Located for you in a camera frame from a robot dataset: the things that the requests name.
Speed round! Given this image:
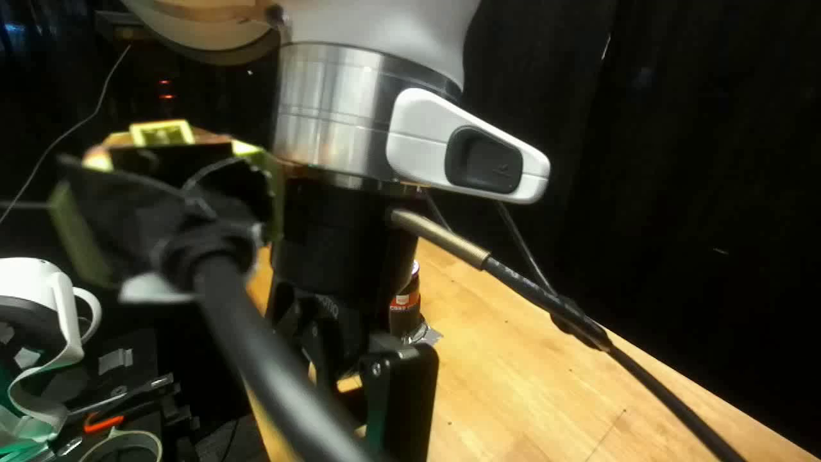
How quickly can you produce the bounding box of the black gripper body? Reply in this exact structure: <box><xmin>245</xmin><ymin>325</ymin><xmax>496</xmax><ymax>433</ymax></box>
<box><xmin>269</xmin><ymin>173</ymin><xmax>423</xmax><ymax>346</ymax></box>

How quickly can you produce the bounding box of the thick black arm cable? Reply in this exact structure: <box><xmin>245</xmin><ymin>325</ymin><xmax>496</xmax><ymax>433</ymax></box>
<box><xmin>51</xmin><ymin>152</ymin><xmax>372</xmax><ymax>462</ymax></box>

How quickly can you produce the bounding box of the green mounted wrist camera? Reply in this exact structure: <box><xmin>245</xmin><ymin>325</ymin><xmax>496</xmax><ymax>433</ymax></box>
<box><xmin>48</xmin><ymin>117</ymin><xmax>288</xmax><ymax>293</ymax></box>

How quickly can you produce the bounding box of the thin black camera cable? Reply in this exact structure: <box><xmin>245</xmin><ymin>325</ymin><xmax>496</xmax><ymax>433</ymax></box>
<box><xmin>388</xmin><ymin>206</ymin><xmax>750</xmax><ymax>462</ymax></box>

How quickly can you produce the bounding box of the white rounded plastic object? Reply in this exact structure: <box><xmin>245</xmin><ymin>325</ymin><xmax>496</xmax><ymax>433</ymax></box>
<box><xmin>0</xmin><ymin>255</ymin><xmax>106</xmax><ymax>431</ymax></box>

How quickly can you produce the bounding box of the orange handled clamp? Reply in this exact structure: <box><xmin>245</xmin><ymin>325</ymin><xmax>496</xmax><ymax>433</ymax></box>
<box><xmin>78</xmin><ymin>410</ymin><xmax>129</xmax><ymax>436</ymax></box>

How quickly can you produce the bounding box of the tape roll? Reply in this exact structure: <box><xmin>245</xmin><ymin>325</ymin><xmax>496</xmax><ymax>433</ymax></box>
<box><xmin>96</xmin><ymin>423</ymin><xmax>166</xmax><ymax>462</ymax></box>

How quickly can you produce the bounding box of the grey base plate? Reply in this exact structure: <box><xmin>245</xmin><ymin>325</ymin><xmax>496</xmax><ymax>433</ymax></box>
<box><xmin>400</xmin><ymin>321</ymin><xmax>443</xmax><ymax>348</ymax></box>

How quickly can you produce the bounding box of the black curtain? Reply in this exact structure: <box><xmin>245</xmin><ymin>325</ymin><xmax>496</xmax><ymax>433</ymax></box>
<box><xmin>460</xmin><ymin>0</ymin><xmax>821</xmax><ymax>456</ymax></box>

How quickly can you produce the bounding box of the thin grey background wire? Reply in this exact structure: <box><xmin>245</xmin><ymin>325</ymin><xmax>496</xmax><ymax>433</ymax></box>
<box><xmin>0</xmin><ymin>42</ymin><xmax>136</xmax><ymax>225</ymax></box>

